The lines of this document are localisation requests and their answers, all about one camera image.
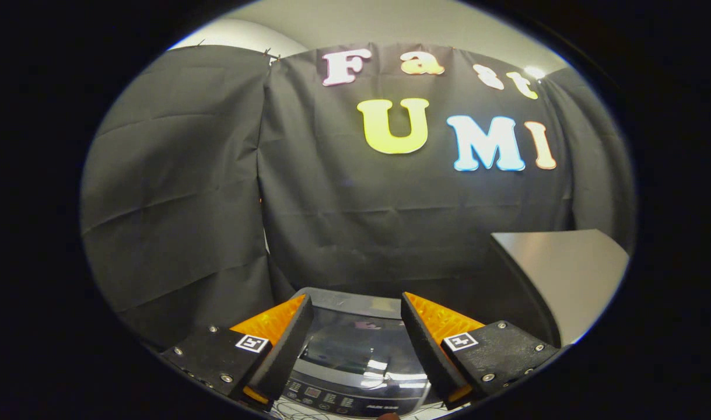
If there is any grey washing machine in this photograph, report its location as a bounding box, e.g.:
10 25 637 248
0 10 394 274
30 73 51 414
272 287 449 418

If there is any black backdrop cloth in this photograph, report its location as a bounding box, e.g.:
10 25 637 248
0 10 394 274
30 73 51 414
80 42 636 351

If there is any beige cabinet with dark frame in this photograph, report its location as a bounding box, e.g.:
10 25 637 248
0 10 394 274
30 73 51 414
489 229 631 349

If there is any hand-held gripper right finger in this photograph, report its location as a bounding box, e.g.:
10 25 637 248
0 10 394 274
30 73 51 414
400 292 561 410

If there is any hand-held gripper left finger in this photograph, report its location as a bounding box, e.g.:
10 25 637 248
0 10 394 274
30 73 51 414
160 294 315 412

